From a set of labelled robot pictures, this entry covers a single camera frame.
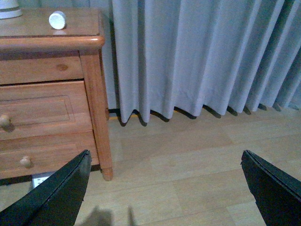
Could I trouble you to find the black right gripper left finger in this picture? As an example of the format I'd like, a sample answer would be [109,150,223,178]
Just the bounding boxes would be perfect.
[0,150,91,226]

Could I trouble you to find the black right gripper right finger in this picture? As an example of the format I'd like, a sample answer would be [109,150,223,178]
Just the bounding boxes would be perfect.
[241,150,301,226]

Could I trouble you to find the wooden drawer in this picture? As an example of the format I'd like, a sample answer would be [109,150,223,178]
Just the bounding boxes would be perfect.
[0,131,99,179]
[0,81,92,141]

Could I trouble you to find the white medicine bottle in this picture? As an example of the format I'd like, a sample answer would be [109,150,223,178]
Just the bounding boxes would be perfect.
[48,11,66,30]

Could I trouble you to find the wooden lower drawer knob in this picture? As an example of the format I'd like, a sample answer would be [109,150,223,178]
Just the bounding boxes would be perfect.
[20,156,32,168]

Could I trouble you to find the wooden drawer knob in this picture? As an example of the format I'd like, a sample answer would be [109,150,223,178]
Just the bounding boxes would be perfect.
[20,156,32,168]
[0,115,11,128]

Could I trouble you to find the wooden upper drawer knob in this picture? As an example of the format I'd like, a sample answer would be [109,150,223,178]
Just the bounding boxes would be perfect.
[0,115,11,128]

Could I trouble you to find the white floor power socket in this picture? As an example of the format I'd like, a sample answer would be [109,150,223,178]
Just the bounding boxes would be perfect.
[32,174,50,188]

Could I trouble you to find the wooden nightstand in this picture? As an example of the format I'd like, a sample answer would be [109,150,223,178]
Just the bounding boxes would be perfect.
[0,8,113,181]

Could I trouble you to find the light grey curtain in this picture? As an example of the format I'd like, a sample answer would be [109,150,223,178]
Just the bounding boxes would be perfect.
[18,0,301,125]

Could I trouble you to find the white cylindrical air purifier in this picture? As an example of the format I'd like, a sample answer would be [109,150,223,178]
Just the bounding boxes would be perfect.
[0,0,22,19]

